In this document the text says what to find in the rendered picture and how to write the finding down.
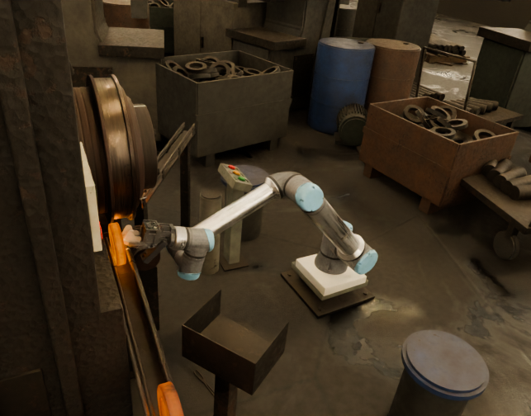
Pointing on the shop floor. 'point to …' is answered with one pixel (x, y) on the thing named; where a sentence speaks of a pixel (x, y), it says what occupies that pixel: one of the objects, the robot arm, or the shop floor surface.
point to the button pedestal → (232, 259)
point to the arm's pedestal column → (320, 308)
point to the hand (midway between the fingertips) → (116, 239)
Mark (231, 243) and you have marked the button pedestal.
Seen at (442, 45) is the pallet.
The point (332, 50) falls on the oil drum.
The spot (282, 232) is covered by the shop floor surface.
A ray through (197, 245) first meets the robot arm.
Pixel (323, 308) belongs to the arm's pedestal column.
